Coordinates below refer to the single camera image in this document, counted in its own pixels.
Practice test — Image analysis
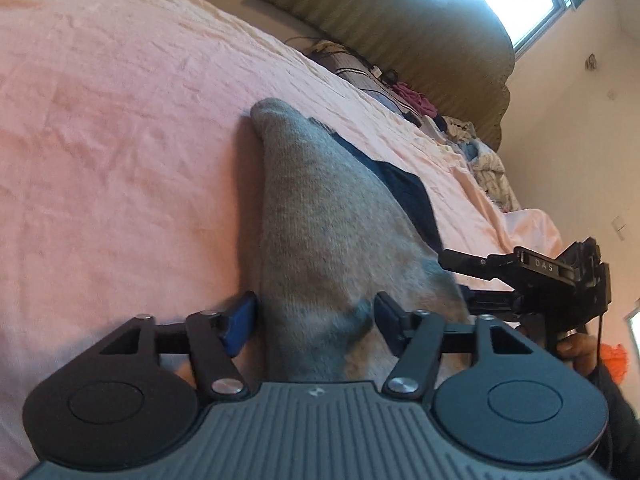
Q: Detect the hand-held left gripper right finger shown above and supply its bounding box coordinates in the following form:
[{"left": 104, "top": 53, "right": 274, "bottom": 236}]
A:
[{"left": 373, "top": 291, "right": 533, "bottom": 402}]

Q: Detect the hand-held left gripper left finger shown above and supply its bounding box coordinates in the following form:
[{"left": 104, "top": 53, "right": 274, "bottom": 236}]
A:
[{"left": 93, "top": 290, "right": 259, "bottom": 402}]

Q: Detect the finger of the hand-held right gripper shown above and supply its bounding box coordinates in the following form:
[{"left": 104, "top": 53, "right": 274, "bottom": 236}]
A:
[
  {"left": 456, "top": 284, "right": 522, "bottom": 318},
  {"left": 438, "top": 248, "right": 521, "bottom": 282}
]

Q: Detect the grey sock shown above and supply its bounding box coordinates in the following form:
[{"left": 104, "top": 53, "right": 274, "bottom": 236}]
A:
[{"left": 249, "top": 97, "right": 476, "bottom": 383}]

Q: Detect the person's right forearm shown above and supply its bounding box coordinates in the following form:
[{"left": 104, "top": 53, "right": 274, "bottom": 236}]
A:
[{"left": 580, "top": 359, "right": 640, "bottom": 480}]

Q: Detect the pile of mixed clothes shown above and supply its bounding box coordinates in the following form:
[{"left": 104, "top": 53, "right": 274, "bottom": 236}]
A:
[{"left": 430, "top": 114, "right": 522, "bottom": 214}]

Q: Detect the person's right hand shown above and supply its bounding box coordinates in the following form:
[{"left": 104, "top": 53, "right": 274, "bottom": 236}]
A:
[{"left": 515, "top": 322, "right": 602, "bottom": 377}]

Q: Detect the pink satin quilt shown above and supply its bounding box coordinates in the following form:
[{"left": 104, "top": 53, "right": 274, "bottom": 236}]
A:
[{"left": 502, "top": 206, "right": 567, "bottom": 263}]

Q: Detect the orange fluffy object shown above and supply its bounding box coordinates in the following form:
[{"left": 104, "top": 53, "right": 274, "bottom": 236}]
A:
[{"left": 600, "top": 342, "right": 629, "bottom": 386}]

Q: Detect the magenta cloth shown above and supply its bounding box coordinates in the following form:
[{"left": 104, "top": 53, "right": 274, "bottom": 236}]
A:
[{"left": 391, "top": 81, "right": 439, "bottom": 117}]

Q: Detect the olive padded headboard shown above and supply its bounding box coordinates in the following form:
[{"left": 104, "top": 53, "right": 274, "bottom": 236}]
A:
[{"left": 250, "top": 0, "right": 516, "bottom": 152}]

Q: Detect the pink bed sheet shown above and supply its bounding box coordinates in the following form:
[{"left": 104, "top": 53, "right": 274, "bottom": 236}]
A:
[{"left": 0, "top": 0, "right": 566, "bottom": 480}]

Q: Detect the grey striped pillow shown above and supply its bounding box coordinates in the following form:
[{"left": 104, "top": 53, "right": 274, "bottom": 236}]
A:
[{"left": 305, "top": 39, "right": 398, "bottom": 98}]

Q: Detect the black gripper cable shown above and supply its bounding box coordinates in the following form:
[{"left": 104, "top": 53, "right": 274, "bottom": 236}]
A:
[{"left": 594, "top": 260, "right": 617, "bottom": 480}]

